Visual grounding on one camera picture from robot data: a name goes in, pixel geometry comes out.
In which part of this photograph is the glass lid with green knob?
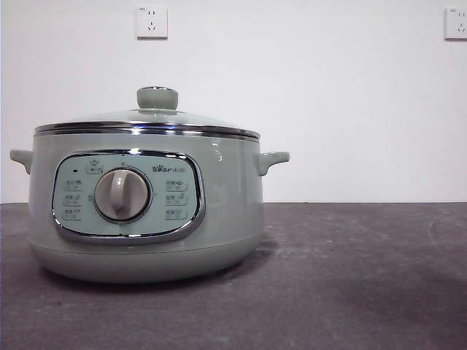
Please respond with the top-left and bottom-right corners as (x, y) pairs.
(34, 85), (261, 140)

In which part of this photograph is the pale green electric cooking pot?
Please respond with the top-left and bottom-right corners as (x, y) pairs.
(9, 130), (291, 284)

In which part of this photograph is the white wall socket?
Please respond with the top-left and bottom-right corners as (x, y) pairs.
(136, 5), (169, 40)
(444, 7), (467, 42)

